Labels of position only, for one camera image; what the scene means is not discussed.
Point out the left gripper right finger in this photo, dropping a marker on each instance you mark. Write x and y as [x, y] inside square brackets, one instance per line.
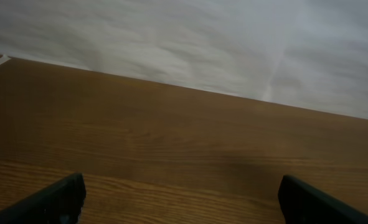
[308, 202]

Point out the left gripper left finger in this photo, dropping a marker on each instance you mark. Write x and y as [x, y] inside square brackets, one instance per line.
[53, 202]

